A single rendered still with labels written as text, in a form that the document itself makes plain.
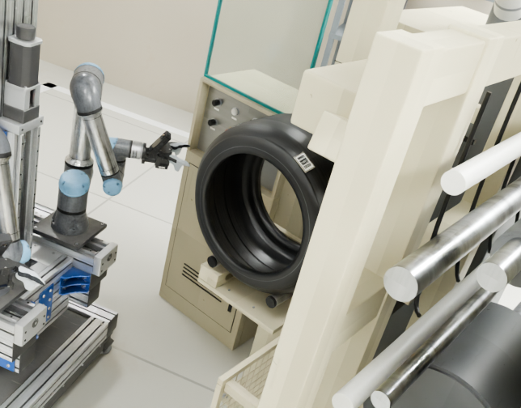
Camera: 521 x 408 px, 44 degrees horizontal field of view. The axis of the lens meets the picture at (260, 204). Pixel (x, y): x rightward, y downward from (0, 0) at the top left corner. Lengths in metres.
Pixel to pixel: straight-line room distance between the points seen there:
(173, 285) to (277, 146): 1.66
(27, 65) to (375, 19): 1.14
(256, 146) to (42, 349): 1.39
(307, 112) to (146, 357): 1.91
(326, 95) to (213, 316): 1.97
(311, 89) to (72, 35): 4.99
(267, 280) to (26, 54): 1.07
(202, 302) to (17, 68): 1.64
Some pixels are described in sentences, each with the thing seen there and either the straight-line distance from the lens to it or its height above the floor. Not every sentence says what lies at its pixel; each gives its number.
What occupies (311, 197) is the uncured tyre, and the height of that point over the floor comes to 1.36.
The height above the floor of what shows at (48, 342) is 0.21.
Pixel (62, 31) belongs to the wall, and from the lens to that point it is 6.55.
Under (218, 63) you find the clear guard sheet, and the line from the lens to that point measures 3.01.
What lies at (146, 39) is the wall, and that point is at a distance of 6.10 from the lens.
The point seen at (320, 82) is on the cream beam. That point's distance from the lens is 1.63.
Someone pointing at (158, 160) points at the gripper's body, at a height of 1.03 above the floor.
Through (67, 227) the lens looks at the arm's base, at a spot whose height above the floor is 0.76.
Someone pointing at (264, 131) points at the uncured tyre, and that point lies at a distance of 2.07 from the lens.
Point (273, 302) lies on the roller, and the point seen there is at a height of 0.91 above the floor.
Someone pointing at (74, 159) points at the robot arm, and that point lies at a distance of 2.76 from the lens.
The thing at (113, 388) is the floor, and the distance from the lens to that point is 3.12.
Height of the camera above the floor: 2.23
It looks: 28 degrees down
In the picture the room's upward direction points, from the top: 15 degrees clockwise
